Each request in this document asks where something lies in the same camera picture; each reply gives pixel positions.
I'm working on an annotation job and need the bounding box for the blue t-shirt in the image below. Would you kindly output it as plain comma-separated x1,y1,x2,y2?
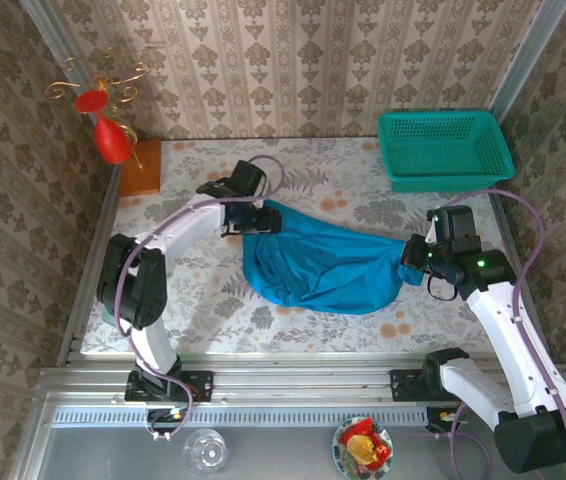
241,198,424,316

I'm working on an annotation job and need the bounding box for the brown wooden block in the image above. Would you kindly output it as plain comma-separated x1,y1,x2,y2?
118,138,163,198

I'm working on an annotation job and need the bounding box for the floral patterned tablecloth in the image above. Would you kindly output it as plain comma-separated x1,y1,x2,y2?
80,137,539,356

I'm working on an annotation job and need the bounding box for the teal plastic basket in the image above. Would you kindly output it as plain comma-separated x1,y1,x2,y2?
376,109,516,195

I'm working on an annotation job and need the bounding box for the red snack packet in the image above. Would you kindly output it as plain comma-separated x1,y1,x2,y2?
338,418,393,470

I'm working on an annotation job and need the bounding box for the yellow snack packet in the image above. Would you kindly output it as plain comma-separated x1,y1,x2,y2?
346,434,377,464

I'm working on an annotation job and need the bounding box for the clear glass cup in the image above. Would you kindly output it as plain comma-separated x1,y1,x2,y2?
183,428,229,477

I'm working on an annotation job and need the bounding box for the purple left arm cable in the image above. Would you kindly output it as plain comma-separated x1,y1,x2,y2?
112,154,288,444

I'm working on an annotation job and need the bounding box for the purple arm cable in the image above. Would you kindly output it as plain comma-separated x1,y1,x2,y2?
432,187,566,480
112,154,288,444

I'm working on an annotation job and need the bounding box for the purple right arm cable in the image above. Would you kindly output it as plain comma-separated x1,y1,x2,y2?
432,187,566,480

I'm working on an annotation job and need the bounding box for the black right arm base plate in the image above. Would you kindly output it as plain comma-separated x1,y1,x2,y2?
389,368,429,402

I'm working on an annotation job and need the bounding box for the black cable junction box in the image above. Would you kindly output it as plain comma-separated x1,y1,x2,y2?
145,407,189,434
425,405,462,434

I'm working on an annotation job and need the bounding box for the red gold wire ornament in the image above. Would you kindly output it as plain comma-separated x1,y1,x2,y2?
45,45,152,170

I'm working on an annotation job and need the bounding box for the aluminium frame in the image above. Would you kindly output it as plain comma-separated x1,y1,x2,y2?
10,0,566,480

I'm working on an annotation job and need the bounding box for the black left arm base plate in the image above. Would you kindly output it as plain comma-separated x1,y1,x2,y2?
124,369,214,404

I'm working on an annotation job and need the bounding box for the grey slotted cable duct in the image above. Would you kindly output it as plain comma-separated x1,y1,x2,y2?
50,405,429,429

